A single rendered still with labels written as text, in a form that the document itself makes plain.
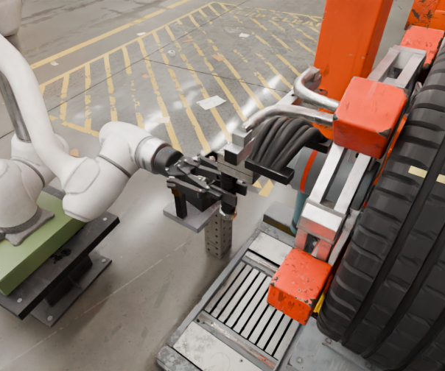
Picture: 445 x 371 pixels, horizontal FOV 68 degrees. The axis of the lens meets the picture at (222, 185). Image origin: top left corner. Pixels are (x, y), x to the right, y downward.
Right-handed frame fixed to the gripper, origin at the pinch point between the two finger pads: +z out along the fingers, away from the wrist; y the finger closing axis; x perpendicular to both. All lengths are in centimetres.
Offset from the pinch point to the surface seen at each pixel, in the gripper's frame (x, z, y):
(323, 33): 18, -5, -60
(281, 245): -75, -1, -49
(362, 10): 26, 5, -60
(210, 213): -38.0, -20.5, -19.2
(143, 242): -83, -62, -16
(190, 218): -38.0, -24.8, -12.7
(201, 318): -75, -11, 2
